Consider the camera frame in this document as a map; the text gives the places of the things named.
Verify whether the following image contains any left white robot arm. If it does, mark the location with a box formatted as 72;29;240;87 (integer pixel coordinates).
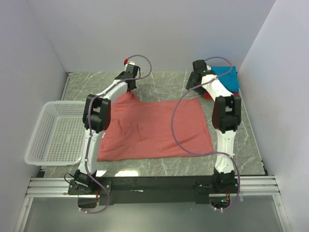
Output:
78;62;140;176

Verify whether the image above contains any black base beam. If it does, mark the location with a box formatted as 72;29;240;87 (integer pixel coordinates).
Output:
68;175;239;205

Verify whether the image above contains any folded blue t shirt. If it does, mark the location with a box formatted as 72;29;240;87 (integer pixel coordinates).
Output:
211;66;239;93

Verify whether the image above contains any folded orange t shirt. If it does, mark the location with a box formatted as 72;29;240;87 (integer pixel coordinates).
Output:
203;92;213;100

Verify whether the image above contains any aluminium frame rail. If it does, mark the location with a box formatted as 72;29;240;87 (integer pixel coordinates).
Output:
26;176;281;198

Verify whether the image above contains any folded magenta t shirt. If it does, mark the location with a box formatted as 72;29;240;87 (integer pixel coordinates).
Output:
210;90;239;99

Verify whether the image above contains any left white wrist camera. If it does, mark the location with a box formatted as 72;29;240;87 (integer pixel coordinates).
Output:
124;58;135;71

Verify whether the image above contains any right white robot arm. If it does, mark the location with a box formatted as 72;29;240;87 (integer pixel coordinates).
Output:
186;59;241;174

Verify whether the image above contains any white plastic basket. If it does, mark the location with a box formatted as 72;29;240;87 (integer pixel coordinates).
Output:
24;101;85;166

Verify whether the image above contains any salmon pink t shirt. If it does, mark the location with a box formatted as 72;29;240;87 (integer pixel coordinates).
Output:
98;92;213;161

